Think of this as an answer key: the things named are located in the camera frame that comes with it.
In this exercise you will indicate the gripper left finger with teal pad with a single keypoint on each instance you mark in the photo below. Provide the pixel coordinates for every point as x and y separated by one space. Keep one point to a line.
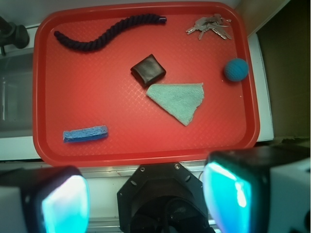
44 200

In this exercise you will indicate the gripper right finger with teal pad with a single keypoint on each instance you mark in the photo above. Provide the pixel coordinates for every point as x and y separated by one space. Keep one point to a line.
264 189

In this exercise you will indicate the blue sponge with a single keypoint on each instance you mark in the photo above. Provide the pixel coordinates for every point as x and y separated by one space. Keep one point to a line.
86 134

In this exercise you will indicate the blue textured ball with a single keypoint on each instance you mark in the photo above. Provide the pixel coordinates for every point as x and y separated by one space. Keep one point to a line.
236 70

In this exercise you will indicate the teal cloth piece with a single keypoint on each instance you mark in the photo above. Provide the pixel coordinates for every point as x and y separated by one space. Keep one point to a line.
179 100

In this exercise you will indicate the red plastic tray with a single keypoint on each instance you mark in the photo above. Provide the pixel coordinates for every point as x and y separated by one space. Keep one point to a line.
82 79

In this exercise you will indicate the black leather wallet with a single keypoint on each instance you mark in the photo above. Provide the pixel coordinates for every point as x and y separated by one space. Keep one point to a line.
148 71

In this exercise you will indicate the black clamp knob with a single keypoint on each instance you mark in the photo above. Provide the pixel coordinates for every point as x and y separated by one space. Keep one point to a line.
12 34

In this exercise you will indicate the bunch of silver keys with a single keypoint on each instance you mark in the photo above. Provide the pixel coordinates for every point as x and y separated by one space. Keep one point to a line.
215 23

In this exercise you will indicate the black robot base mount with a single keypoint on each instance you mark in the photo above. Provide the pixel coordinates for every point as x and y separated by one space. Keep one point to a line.
163 198

